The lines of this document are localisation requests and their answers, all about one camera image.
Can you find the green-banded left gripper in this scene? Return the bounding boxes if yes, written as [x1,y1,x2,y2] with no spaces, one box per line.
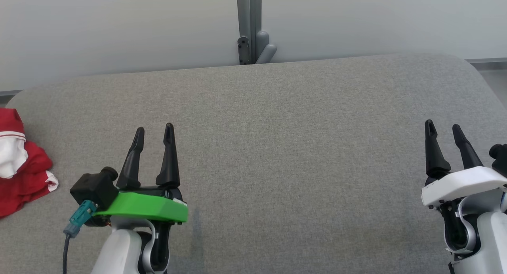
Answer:
[93,123,189,226]

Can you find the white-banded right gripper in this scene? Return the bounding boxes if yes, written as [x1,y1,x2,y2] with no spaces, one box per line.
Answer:
[421,119,507,208]

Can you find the red shorts with white hem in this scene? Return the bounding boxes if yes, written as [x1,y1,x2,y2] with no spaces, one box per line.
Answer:
[0,141,59,219]

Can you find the grey rounded lever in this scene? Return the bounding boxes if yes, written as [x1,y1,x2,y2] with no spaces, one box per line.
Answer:
[255,30,277,65]

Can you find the teal-plug left camera cable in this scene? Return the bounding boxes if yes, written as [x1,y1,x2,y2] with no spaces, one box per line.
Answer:
[62,200,98,274]

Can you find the grey metal post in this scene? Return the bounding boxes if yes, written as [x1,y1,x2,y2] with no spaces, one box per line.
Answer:
[236,0,263,66]

